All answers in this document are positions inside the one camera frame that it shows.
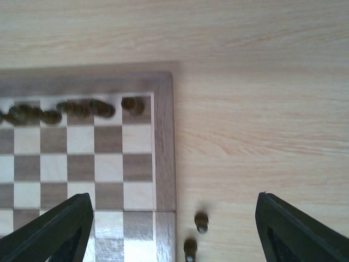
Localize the dark knight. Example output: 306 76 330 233
88 99 116 118

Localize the dark bishop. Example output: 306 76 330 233
56 100 91 118

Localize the dark pawn file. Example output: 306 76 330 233
194 203 209 234

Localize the dark king chess piece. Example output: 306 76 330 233
6 104 62 126

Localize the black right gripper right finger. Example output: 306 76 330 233
255 192 348 261

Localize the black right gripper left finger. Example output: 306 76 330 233
1 193 94 261

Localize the wooden chess board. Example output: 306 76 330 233
1 62 179 261

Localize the dark rook corner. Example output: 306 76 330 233
121 97 145 116

